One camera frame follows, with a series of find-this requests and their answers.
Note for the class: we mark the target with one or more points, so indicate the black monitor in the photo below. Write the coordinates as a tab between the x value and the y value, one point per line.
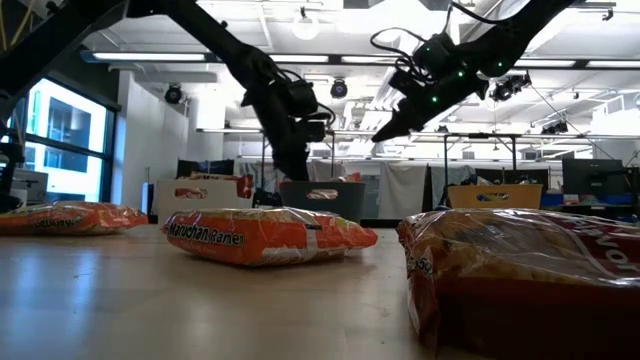
530	176
205	166
592	177

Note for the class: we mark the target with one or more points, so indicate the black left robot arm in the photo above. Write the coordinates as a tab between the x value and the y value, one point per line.
235	50

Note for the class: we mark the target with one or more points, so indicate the blue storage box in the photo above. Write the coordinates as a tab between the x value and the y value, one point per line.
580	200

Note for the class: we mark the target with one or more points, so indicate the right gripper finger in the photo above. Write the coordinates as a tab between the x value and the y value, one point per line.
400	127

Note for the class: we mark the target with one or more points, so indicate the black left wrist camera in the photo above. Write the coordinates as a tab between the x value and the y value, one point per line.
305	97

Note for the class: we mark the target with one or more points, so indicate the white desktop machine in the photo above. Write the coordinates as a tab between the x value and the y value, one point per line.
30	185

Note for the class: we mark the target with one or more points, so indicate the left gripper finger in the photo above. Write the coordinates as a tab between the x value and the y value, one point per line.
300	167
281	167

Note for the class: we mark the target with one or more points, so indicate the orange ramen noodle pack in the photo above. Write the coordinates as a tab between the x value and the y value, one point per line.
270	240
322	194
70	220

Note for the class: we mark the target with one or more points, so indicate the black ceiling spotlight cluster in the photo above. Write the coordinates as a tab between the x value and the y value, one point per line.
510	87

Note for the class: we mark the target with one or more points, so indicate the black stand equipment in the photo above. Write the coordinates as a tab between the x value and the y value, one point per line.
10	170

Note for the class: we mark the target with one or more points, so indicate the orange plastic bin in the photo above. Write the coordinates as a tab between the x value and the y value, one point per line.
525	197

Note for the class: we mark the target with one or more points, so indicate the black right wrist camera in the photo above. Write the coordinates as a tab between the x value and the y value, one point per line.
435	55

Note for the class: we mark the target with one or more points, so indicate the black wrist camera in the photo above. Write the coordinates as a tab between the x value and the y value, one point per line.
435	55
305	97

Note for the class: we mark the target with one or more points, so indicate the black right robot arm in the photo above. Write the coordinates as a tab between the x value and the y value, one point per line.
520	35

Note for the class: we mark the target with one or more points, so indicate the long ceiling light track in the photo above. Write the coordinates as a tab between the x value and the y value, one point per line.
150	56

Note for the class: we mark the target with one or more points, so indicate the teal plastic bin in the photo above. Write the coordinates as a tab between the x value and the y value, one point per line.
350	200

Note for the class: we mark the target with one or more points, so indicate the white plastic bin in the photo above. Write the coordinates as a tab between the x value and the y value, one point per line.
210	210

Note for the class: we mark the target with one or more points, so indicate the maroon ramen noodle pack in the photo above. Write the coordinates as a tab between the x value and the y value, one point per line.
210	176
525	260
191	193
245	186

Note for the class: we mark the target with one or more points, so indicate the large window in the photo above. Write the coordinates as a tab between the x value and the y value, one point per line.
65	125

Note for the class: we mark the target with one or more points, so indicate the black metal gantry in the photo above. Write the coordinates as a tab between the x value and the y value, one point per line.
550	136

